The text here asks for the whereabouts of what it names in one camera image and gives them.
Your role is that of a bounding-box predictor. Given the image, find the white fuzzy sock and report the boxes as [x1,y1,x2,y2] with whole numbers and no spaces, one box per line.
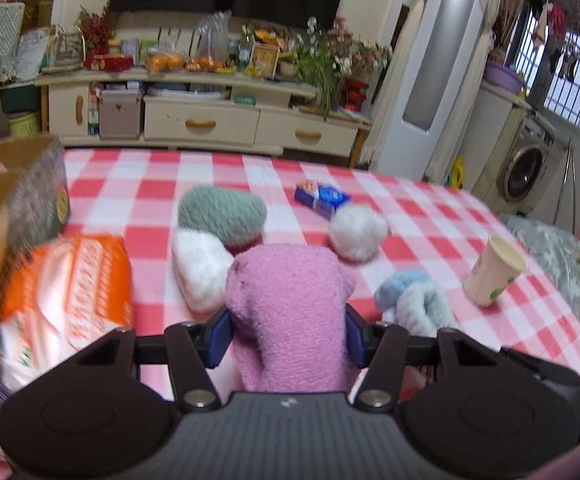
[171,229,235,313]

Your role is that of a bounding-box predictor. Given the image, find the metal rack pole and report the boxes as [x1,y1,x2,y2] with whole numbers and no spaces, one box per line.
[557,142,578,231]

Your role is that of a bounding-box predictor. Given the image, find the white standing air conditioner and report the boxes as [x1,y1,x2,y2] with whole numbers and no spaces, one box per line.
[370,0,495,181]

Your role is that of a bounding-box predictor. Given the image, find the pink fuzzy sock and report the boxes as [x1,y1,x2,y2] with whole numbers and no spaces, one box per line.
[225,242,358,393]

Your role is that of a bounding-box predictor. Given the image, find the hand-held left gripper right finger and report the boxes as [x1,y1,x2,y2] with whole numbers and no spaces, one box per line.
[345,305,501,412]

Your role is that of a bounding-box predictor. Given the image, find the cream television cabinet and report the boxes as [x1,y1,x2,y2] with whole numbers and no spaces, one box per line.
[35,67,373,156]

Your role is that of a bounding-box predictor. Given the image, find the potted flowers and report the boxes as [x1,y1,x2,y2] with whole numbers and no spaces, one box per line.
[290,15,393,111]

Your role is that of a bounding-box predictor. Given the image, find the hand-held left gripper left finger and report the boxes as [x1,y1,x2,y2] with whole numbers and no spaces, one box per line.
[70,306,233,412]

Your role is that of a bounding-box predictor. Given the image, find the hanging clothes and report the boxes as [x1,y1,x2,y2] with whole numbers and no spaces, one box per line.
[530,2,580,81]

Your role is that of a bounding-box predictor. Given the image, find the light blue fuzzy sock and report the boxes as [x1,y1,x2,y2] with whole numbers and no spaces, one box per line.
[374,270,440,311]

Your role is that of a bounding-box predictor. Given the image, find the red box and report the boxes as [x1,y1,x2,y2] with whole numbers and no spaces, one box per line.
[84,54,135,72]

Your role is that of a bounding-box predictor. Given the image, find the yellow toy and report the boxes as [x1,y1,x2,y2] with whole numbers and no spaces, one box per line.
[444,156,465,188]

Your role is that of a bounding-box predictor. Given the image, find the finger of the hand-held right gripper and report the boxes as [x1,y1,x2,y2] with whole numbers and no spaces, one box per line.
[500,345,580,389]

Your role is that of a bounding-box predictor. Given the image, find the pale grey-blue fuzzy sock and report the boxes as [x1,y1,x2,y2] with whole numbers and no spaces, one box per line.
[392,285,458,338]

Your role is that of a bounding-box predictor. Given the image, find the red checked tablecloth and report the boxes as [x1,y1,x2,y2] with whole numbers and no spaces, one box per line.
[0,147,580,461]

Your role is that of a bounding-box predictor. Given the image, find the clear plastic bag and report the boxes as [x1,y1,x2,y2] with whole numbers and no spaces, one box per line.
[190,10,231,61]

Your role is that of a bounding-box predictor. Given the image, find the pile of mixed fruit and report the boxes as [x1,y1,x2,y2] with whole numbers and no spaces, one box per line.
[185,56,238,75]

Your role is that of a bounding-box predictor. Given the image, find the orange tissue pack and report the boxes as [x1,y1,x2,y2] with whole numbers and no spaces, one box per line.
[0,234,136,396]

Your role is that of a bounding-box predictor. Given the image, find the blue tissue packet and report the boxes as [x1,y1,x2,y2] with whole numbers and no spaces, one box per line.
[295,180,353,220]

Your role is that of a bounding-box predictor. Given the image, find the white fluffy ball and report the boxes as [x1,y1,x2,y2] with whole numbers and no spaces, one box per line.
[328,205,389,262]

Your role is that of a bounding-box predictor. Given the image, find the white lace cloth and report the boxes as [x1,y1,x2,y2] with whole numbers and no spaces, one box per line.
[0,2,26,86]

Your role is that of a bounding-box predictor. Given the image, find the red stand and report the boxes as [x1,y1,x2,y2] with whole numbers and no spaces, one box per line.
[342,77,368,111]

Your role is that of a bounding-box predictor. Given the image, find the grey patterned blanket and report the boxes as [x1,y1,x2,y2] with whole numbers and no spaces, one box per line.
[502,212,580,331]

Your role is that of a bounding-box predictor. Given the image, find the grey-green fuzzy sock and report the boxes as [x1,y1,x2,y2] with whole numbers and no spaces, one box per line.
[177,185,267,248]

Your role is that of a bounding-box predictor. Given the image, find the green bucket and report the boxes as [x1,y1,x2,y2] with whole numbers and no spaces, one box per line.
[2,85,41,136]

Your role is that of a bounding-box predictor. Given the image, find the red berry branches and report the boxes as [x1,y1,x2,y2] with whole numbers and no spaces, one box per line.
[77,5,116,56]

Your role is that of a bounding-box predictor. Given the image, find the pink storage box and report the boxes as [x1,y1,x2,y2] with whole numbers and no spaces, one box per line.
[99,89,143,140]

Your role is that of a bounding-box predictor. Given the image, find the bag of oranges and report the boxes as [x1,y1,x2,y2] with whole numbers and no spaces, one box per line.
[145,52,185,72]

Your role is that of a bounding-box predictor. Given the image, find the photo frame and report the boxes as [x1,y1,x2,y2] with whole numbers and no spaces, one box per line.
[250,42,281,79]

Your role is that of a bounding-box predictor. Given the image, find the silver washing machine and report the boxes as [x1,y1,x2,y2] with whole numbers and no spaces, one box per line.
[494,115,558,213]

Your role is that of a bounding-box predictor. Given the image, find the white paper cup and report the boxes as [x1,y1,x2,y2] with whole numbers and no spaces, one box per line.
[462,232,528,308]

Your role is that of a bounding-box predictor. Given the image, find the cardboard box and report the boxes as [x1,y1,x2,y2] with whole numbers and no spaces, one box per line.
[0,134,71,251]

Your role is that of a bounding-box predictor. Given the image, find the purple basin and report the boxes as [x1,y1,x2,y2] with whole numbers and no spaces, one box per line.
[484,60,526,92]

